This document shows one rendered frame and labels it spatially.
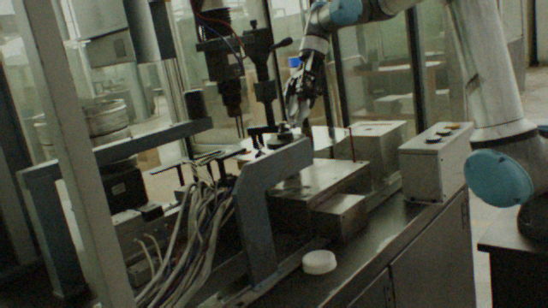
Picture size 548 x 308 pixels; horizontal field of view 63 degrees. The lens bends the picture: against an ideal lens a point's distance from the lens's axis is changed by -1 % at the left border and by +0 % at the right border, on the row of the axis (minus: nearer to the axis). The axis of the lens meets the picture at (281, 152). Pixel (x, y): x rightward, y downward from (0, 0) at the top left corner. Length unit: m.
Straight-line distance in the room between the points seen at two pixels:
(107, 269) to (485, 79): 0.69
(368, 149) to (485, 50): 0.60
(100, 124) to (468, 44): 1.15
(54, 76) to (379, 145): 0.96
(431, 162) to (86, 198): 0.83
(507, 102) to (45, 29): 0.73
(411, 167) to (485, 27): 0.45
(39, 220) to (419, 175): 0.89
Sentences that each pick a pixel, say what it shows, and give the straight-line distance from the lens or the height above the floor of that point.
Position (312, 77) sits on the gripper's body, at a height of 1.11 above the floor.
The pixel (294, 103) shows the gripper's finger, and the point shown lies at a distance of 1.22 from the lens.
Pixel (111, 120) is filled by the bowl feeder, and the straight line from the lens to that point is 1.60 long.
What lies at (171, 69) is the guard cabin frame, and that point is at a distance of 2.24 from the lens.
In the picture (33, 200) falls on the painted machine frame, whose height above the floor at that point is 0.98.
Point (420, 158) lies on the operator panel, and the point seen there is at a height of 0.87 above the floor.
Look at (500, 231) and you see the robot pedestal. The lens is 1.07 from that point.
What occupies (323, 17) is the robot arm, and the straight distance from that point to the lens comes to 1.23.
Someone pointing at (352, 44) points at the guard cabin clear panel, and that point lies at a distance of 1.58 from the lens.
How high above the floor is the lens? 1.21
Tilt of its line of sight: 14 degrees down
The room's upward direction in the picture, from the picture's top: 10 degrees counter-clockwise
